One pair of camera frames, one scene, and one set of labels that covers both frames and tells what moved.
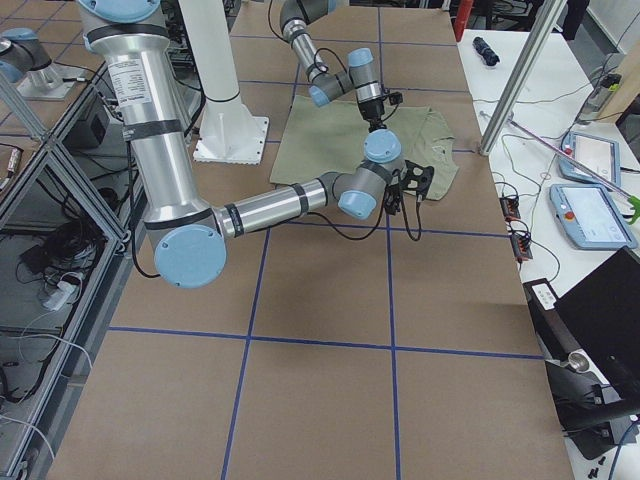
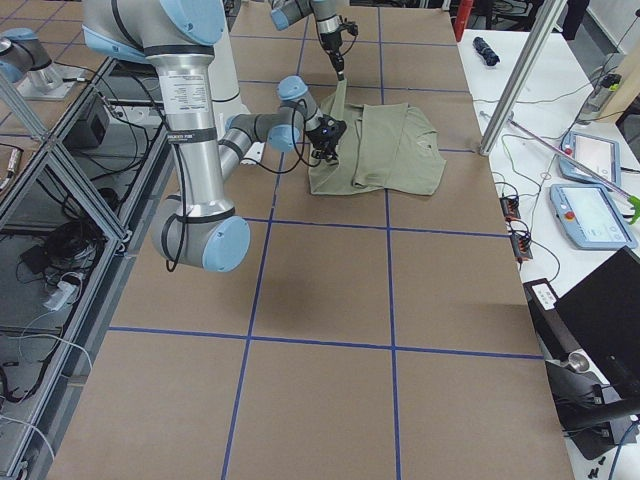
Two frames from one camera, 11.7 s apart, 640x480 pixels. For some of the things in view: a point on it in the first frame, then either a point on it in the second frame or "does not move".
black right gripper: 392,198 to 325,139
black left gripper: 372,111 to 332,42
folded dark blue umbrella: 487,54 does not move
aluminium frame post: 550,16 does not move
